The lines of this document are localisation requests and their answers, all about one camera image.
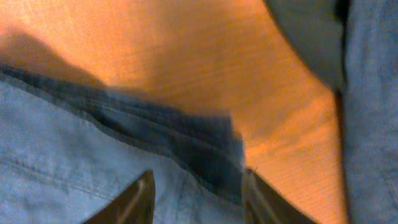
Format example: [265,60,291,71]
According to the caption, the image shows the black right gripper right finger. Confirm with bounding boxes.
[241,168,315,224]

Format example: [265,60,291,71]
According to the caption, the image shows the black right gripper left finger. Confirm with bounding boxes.
[84,170,155,224]

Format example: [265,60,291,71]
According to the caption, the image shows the dark blue denim shorts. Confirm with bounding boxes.
[1,66,248,224]

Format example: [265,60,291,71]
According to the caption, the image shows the dark navy garment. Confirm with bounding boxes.
[266,0,397,223]

